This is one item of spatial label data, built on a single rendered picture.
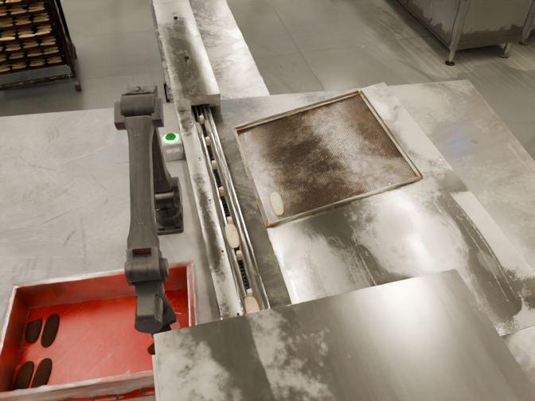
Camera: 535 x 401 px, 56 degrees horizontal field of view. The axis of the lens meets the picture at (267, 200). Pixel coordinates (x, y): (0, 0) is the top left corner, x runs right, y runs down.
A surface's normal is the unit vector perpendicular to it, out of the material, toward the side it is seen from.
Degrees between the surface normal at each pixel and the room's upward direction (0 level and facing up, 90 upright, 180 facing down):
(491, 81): 0
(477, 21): 90
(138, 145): 28
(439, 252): 10
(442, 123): 0
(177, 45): 0
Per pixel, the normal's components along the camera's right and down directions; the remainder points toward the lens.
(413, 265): -0.17, -0.67
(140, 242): 0.05, -0.31
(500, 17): 0.25, 0.68
